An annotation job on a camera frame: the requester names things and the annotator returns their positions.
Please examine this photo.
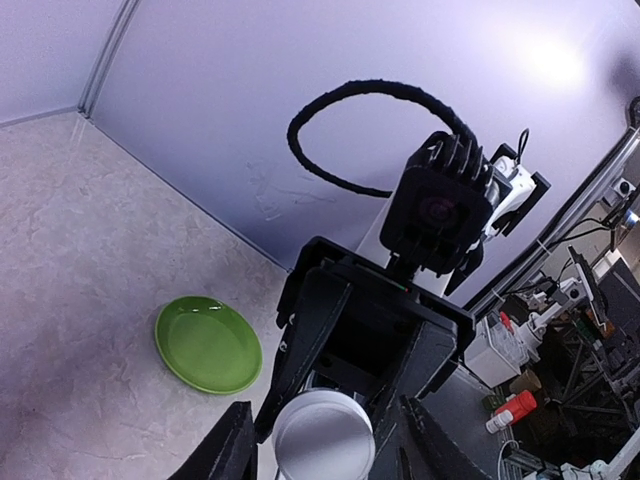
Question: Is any right aluminium frame post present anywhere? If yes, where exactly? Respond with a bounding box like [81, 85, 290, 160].
[77, 0, 141, 119]

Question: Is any green plate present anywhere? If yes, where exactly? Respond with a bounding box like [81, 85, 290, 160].
[154, 296, 263, 395]

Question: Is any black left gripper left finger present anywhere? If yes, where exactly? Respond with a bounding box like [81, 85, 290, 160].
[172, 401, 258, 480]

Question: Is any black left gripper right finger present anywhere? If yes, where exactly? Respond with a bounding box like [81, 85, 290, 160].
[397, 395, 491, 480]

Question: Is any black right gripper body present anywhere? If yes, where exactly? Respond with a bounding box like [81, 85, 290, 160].
[286, 237, 474, 400]

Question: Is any red white bottle outside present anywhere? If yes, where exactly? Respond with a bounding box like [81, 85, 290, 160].
[485, 390, 537, 434]

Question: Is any small white pill bottle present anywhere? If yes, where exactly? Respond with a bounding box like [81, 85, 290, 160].
[272, 389, 376, 480]

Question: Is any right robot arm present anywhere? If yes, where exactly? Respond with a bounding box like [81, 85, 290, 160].
[254, 80, 550, 479]

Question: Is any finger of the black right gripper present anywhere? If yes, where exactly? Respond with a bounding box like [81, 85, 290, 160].
[254, 267, 351, 443]
[372, 321, 458, 479]

